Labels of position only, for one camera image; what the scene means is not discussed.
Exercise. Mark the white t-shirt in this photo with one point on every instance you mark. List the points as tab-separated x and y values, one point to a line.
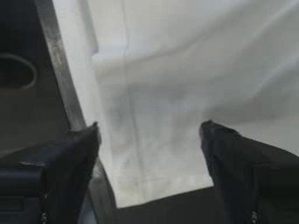
187	87

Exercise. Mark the aluminium table edge rail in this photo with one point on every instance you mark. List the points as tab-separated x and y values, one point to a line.
58	58

